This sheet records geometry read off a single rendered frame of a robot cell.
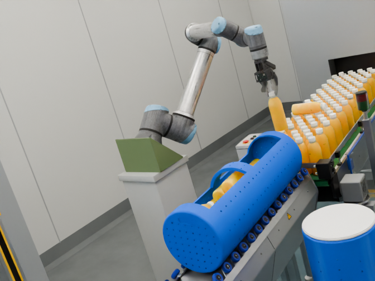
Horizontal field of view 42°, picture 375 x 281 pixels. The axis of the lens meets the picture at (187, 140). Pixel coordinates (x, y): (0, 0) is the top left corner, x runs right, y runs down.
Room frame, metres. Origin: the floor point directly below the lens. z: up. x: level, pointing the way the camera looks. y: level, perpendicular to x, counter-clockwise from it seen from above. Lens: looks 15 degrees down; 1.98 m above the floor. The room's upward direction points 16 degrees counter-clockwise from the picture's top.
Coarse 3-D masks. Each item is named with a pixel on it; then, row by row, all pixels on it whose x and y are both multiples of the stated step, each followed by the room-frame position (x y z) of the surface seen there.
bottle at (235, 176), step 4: (236, 172) 2.10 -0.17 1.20; (240, 172) 2.09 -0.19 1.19; (232, 176) 2.06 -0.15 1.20; (236, 176) 2.06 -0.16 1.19; (240, 176) 2.07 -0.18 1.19; (228, 180) 2.03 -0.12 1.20; (232, 180) 2.03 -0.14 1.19; (236, 180) 2.04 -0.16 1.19; (224, 184) 2.03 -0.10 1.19; (228, 184) 2.02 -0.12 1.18; (232, 184) 2.01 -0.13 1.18; (224, 188) 2.04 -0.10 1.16; (228, 188) 2.03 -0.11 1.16; (224, 192) 2.04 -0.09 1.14
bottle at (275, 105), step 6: (270, 96) 2.55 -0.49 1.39; (276, 96) 2.55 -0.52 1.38; (270, 102) 2.54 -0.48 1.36; (276, 102) 2.52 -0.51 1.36; (270, 108) 2.54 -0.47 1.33; (276, 108) 2.52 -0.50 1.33; (282, 108) 2.53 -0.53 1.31; (276, 114) 2.52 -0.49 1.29; (282, 114) 2.52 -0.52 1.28; (276, 120) 2.52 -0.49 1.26; (282, 120) 2.52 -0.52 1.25; (276, 126) 2.53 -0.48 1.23; (282, 126) 2.51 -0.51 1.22
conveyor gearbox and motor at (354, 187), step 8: (344, 176) 2.47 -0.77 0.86; (352, 176) 2.45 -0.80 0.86; (360, 176) 2.42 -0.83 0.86; (344, 184) 2.40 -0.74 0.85; (352, 184) 2.38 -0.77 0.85; (360, 184) 2.36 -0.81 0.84; (344, 192) 2.41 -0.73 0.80; (352, 192) 2.38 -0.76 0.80; (360, 192) 2.36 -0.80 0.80; (368, 192) 2.43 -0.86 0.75; (344, 200) 2.41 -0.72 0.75; (352, 200) 2.39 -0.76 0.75; (360, 200) 2.36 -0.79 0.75; (368, 200) 2.38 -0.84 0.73
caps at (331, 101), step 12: (348, 72) 3.81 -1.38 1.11; (360, 72) 3.69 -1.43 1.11; (324, 84) 3.63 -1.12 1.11; (336, 84) 3.52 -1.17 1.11; (348, 84) 3.44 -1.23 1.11; (360, 84) 3.32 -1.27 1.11; (312, 96) 3.40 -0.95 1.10; (324, 96) 3.29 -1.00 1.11; (336, 96) 3.18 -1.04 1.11; (348, 96) 3.13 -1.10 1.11; (336, 108) 2.92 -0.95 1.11; (288, 120) 2.99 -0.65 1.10; (300, 120) 2.89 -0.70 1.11; (312, 120) 2.83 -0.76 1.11; (324, 120) 2.75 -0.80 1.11
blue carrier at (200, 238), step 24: (264, 144) 2.48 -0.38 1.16; (288, 144) 2.33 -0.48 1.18; (240, 168) 2.06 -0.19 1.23; (264, 168) 2.10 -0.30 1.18; (288, 168) 2.22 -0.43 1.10; (240, 192) 1.91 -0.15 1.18; (264, 192) 2.00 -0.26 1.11; (168, 216) 1.81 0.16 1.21; (192, 216) 1.74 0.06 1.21; (216, 216) 1.74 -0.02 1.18; (240, 216) 1.82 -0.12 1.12; (168, 240) 1.83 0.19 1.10; (192, 240) 1.76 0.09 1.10; (216, 240) 1.69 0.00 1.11; (240, 240) 1.81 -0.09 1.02; (192, 264) 1.78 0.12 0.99; (216, 264) 1.71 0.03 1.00
